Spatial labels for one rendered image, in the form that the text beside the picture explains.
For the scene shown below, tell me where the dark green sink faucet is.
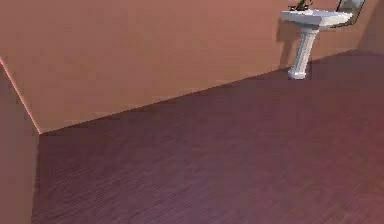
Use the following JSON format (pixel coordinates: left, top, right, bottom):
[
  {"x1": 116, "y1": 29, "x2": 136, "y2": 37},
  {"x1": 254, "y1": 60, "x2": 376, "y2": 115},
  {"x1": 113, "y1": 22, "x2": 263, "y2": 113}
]
[{"x1": 288, "y1": 0, "x2": 315, "y2": 12}]

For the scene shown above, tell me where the white pedestal sink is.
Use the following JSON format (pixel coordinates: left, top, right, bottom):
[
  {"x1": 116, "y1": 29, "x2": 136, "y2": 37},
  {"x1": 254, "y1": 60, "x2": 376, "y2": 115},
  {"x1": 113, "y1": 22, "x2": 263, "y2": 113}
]
[{"x1": 279, "y1": 8, "x2": 354, "y2": 81}]

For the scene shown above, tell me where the dark framed wall mirror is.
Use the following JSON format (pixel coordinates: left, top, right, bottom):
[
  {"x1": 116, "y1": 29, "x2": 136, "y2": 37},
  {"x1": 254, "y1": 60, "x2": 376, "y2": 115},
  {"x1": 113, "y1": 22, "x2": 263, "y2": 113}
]
[{"x1": 334, "y1": 0, "x2": 367, "y2": 27}]

